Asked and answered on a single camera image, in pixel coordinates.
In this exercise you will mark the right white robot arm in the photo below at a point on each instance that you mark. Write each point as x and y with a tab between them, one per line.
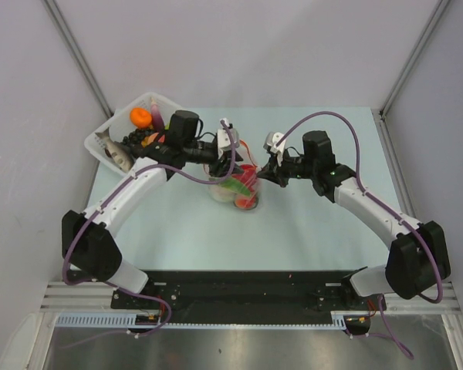
418	256

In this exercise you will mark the orange tangerine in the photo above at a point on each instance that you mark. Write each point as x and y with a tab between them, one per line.
141	118

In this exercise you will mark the white plastic basket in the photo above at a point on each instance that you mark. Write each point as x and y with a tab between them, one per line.
119	126

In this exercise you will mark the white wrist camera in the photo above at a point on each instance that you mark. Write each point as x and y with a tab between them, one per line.
227	137
275	145

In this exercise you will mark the grey toy fish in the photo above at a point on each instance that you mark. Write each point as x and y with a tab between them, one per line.
121	157

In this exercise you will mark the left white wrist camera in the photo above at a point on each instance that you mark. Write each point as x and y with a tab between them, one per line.
227	137

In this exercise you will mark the dark grape bunch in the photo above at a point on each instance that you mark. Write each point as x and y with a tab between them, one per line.
137	137

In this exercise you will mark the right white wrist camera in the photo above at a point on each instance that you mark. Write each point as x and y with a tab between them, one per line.
275	145

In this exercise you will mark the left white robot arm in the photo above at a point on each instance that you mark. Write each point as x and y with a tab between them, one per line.
88	238

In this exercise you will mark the orange carrot piece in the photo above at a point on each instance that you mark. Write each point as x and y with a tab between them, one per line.
153	138

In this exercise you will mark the clear orange zip top bag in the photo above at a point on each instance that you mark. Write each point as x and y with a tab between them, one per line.
248	158

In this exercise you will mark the white slotted cable duct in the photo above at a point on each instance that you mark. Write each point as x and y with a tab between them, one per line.
142	321

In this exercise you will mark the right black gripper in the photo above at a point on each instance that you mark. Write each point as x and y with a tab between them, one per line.
272	172

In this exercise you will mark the red watermelon slice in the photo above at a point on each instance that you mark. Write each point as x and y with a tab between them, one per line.
244	183

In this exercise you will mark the pink ice cream cone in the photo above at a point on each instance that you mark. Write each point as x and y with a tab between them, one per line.
157	119

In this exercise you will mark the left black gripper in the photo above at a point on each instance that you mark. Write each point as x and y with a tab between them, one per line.
220	169

